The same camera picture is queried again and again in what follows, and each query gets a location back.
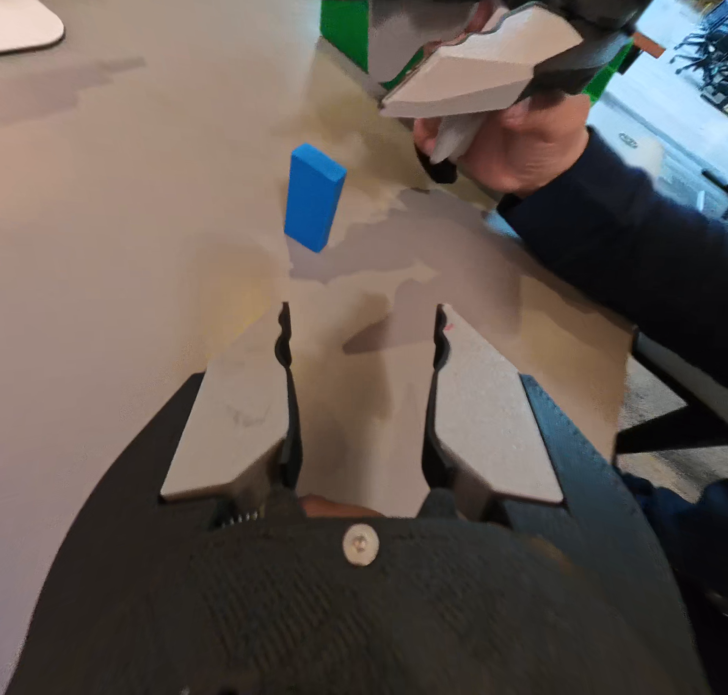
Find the person's dark clothed lap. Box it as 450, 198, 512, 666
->
617, 470, 728, 695

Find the green plastic bin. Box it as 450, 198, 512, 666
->
320, 0, 635, 107

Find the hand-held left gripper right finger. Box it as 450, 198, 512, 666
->
422, 304, 564, 520

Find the blue rectangular wooden block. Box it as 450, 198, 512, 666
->
284, 142, 348, 254

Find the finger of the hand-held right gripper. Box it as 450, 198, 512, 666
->
378, 3, 584, 119
369, 0, 504, 88

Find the person's right hand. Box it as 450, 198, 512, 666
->
412, 95, 589, 198

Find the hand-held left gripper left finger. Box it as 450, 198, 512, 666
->
161, 302, 303, 502

